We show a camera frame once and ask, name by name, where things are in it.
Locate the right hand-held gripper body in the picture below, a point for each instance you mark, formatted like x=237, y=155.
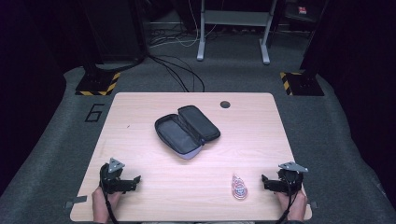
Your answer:
x=291, y=179

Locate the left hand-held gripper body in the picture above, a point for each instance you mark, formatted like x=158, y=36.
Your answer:
x=112, y=182

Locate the person's left hand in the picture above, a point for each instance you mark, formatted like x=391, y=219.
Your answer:
x=100, y=202

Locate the small clear red-printed packet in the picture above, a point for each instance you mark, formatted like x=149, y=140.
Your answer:
x=239, y=186

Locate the black open pencil case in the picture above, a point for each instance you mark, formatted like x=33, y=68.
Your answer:
x=186, y=132

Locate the black yellow-striped stand base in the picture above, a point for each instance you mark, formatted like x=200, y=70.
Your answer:
x=303, y=84
x=96, y=84

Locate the black cabinet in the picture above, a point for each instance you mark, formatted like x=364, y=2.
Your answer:
x=115, y=29

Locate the black box with red label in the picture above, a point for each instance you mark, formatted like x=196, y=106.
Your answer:
x=300, y=11

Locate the grey table edge bracket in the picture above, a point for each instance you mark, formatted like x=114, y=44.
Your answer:
x=76, y=200
x=313, y=205

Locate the grey metal desk frame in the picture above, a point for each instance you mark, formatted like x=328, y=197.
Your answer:
x=236, y=18

